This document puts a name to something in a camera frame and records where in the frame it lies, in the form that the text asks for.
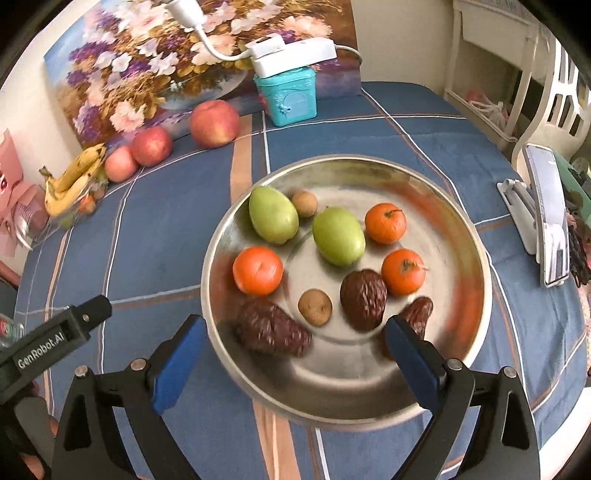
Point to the smartphone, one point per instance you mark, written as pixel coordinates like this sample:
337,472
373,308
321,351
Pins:
549,221

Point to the white chair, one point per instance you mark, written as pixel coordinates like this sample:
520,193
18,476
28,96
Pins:
570,92

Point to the blue plaid tablecloth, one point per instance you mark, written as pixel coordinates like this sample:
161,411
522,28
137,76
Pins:
161,240

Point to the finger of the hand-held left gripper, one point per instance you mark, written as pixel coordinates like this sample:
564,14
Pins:
94,310

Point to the orange tangerine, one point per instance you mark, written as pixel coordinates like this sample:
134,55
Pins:
385,223
87,204
403,272
257,270

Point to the clear plastic tray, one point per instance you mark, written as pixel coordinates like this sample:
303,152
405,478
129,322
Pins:
94,217

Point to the tan longan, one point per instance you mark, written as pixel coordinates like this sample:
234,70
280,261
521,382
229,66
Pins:
304,204
315,307

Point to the plastic bag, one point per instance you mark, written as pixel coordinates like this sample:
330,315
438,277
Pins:
489,108

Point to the green jujube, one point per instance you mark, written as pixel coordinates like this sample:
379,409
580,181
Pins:
272,214
67,221
338,236

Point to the white shelf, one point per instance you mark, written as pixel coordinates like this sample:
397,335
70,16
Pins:
489,46

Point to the round dark wrinkled passion fruit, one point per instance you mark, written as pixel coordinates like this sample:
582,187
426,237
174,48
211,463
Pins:
364,300

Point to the flower painting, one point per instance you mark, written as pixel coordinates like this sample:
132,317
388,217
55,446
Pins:
138,55

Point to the pink packaging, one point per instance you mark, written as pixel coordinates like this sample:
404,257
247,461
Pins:
14,198

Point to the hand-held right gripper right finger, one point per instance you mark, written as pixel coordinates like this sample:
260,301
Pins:
413,364

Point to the elongated dark wrinkled passion fruit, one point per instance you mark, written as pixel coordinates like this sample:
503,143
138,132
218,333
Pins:
272,327

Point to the white power strip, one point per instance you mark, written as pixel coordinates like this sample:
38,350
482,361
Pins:
295,53

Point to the brown-spotted yellow banana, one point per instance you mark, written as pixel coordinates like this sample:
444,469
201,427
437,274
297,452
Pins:
81,166

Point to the white phone stand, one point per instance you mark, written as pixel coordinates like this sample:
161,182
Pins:
517,203

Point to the red apple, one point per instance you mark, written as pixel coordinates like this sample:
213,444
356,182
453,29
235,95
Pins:
151,146
120,164
214,123

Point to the round metal plate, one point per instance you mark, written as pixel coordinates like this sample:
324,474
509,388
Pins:
443,258

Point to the dried red date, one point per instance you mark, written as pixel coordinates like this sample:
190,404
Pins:
421,311

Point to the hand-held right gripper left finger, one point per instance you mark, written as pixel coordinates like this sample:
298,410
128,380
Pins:
178,364

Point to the clear glass cup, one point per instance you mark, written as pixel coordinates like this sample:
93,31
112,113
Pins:
7,332

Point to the teal toy house box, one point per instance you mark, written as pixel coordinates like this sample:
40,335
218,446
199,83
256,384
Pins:
288,97

